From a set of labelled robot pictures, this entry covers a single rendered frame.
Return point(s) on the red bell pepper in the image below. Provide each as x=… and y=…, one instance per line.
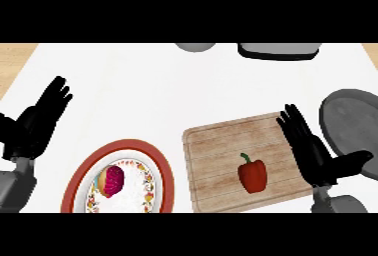
x=252, y=175

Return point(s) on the grey round object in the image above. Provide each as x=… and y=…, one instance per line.
x=194, y=46

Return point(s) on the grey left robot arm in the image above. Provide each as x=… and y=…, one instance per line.
x=14, y=186

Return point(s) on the dark grey pan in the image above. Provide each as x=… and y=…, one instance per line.
x=351, y=126

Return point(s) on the white floral-rimmed plate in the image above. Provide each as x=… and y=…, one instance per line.
x=132, y=196

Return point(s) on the wooden cutting board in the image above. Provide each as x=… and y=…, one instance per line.
x=236, y=166

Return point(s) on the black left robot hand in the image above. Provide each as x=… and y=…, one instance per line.
x=38, y=120

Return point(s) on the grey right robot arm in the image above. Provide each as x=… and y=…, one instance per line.
x=336, y=201

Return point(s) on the grey and black appliance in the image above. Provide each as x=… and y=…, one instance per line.
x=277, y=50

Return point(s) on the red round placemat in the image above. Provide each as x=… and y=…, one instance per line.
x=162, y=166

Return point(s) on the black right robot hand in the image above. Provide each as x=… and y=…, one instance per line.
x=310, y=149

